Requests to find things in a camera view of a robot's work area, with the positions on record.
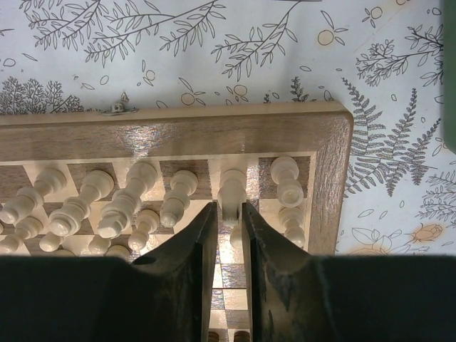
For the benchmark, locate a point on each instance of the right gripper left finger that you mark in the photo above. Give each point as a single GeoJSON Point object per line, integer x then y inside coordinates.
{"type": "Point", "coordinates": [164, 295]}

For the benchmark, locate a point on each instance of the wooden chess board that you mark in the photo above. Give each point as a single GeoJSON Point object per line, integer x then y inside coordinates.
{"type": "Point", "coordinates": [322, 128]}

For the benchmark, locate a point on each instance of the white chess knight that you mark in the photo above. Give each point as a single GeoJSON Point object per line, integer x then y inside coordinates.
{"type": "Point", "coordinates": [231, 195]}

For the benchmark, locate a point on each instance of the floral table mat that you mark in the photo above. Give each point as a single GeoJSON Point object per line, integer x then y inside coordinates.
{"type": "Point", "coordinates": [382, 59]}

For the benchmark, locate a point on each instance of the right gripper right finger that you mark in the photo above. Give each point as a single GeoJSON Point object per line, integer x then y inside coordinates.
{"type": "Point", "coordinates": [297, 296]}

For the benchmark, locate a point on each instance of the green open box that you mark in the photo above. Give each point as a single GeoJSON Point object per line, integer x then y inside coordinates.
{"type": "Point", "coordinates": [448, 112]}

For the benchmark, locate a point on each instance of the white chess rook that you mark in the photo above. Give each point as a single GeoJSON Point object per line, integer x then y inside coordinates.
{"type": "Point", "coordinates": [284, 172]}

